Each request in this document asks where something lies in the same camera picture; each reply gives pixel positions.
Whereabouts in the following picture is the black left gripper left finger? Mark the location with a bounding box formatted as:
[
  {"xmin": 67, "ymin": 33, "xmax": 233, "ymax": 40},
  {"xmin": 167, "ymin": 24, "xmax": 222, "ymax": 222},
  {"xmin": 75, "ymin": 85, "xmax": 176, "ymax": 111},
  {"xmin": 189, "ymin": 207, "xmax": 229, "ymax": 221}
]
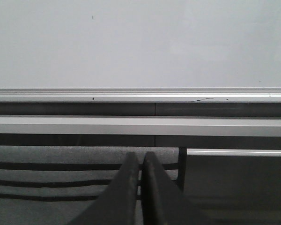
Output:
[{"xmin": 70, "ymin": 152, "xmax": 139, "ymax": 225}]

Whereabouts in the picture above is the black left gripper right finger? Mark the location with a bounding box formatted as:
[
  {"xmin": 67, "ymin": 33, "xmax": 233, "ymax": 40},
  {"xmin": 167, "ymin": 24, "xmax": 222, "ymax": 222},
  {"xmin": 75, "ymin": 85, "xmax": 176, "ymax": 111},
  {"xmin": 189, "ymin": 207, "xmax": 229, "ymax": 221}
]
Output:
[{"xmin": 141, "ymin": 152, "xmax": 201, "ymax": 225}]

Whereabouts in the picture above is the large white whiteboard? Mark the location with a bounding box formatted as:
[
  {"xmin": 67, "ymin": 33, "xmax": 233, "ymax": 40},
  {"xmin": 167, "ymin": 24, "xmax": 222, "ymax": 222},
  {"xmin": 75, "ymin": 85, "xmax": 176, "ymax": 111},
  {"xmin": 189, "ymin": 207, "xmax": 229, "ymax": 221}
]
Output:
[{"xmin": 0, "ymin": 0, "xmax": 281, "ymax": 103}]

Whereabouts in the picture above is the black slatted rack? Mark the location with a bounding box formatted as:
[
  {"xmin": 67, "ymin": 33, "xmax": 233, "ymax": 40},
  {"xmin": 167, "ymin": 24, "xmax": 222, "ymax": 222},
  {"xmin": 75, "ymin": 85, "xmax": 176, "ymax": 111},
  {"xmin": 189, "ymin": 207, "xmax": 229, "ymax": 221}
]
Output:
[{"xmin": 0, "ymin": 145, "xmax": 186, "ymax": 225}]

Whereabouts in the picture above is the white horizontal rail bar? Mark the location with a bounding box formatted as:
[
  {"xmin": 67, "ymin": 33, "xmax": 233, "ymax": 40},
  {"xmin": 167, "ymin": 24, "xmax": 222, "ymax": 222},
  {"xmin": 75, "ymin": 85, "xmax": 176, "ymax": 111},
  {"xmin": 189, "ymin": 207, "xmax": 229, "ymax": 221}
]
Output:
[{"xmin": 187, "ymin": 149, "xmax": 281, "ymax": 157}]

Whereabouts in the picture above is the grey metal stand frame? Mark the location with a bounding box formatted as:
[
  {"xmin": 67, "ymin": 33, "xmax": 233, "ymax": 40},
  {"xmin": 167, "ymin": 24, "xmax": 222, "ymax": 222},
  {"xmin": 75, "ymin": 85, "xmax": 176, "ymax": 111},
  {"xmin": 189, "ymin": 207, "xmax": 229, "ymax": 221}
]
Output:
[{"xmin": 0, "ymin": 116, "xmax": 281, "ymax": 137}]

